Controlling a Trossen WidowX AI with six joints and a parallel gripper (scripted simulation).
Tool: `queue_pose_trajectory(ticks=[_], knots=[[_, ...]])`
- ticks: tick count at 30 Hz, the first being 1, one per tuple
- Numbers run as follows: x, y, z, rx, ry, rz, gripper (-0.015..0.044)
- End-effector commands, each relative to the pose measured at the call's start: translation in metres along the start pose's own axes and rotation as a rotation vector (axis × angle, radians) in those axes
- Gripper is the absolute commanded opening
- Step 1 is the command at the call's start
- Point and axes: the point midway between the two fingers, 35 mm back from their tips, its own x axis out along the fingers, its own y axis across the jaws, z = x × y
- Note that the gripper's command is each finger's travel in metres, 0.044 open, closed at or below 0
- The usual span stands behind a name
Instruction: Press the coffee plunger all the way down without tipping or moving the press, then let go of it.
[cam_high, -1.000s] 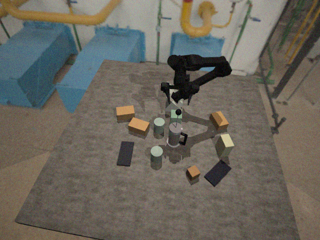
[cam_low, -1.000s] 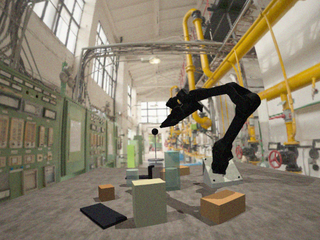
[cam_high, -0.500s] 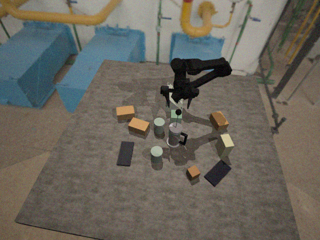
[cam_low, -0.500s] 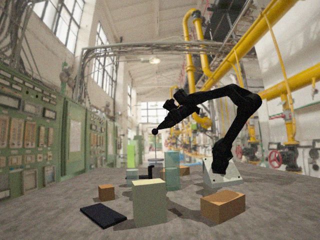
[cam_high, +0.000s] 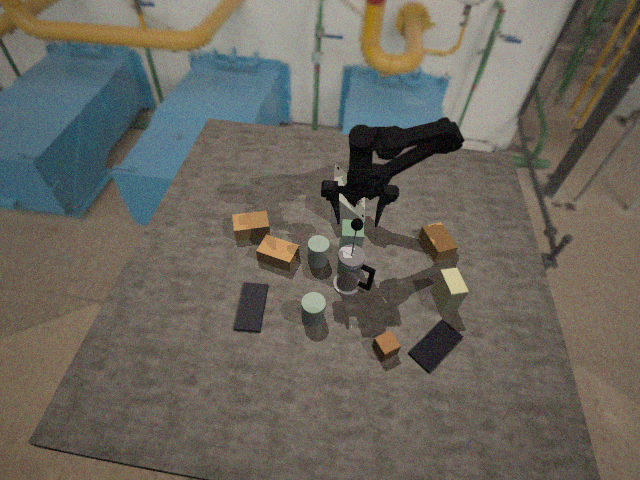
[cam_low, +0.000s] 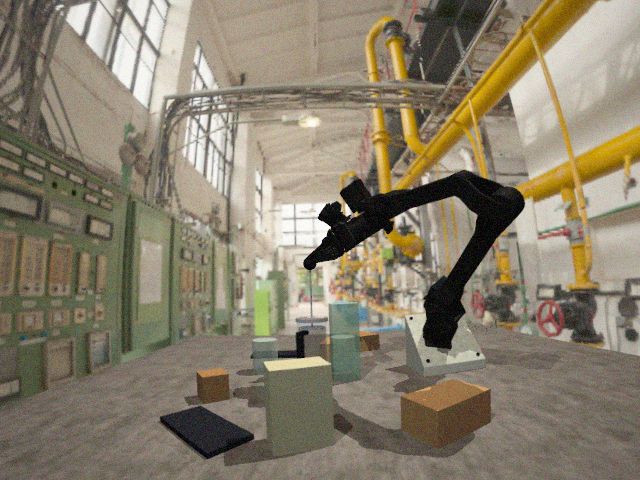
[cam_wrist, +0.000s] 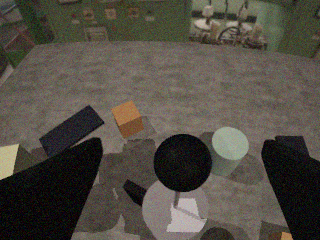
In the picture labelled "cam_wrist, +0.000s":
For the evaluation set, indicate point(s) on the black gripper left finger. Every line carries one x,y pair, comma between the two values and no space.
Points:
44,202

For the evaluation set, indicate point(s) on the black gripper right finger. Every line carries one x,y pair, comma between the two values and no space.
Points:
295,178

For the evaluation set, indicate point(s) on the dark grey flat slab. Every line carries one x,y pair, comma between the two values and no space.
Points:
295,142
71,131

